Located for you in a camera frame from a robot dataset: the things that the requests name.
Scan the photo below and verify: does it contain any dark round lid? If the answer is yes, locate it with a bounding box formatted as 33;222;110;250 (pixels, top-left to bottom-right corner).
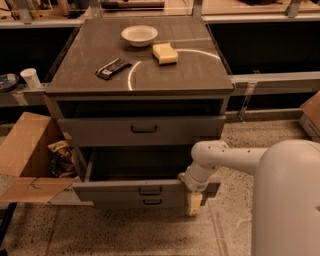
0;73;19;93

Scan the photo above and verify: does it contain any crumpled snack bag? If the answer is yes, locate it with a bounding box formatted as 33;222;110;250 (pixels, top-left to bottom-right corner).
48;140;77;178

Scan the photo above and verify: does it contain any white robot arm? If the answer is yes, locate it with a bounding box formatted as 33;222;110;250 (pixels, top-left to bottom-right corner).
179;140;320;256

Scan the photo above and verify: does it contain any white paper cup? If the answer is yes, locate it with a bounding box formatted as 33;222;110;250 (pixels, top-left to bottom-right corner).
20;68;41;89

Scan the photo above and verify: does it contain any grey drawer cabinet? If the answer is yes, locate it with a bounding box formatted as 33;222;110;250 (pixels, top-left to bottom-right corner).
45;17;235;210

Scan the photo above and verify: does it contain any yellow sponge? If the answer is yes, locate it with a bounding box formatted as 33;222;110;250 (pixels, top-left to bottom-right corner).
153;43;178;65

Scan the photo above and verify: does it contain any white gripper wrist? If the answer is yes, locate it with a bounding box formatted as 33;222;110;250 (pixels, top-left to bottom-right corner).
178;162;216;216

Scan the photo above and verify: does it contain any grey top drawer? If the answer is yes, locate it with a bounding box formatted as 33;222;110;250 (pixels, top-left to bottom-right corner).
59;116;225;146

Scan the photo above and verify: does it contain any cardboard box at right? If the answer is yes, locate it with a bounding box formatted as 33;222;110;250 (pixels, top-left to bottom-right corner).
299;91;320;142

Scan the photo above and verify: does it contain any black snack bar wrapper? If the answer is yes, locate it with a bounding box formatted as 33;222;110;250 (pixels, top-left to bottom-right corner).
96;58;131;80

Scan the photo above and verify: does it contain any white bowl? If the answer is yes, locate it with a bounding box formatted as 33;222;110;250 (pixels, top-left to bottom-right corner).
121;25;158;47

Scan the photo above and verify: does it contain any grey drawer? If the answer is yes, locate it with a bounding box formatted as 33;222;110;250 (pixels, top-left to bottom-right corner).
94;199;184;209
59;116;225;146
71;146;222;203

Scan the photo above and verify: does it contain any open cardboard box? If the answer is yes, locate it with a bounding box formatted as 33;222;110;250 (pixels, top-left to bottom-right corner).
0;112;93;206

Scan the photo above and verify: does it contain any metal shelf rail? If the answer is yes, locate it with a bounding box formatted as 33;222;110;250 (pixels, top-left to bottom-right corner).
231;71;320;96

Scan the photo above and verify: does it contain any grey bottom drawer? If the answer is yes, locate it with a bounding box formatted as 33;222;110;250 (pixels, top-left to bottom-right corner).
94;199;184;209

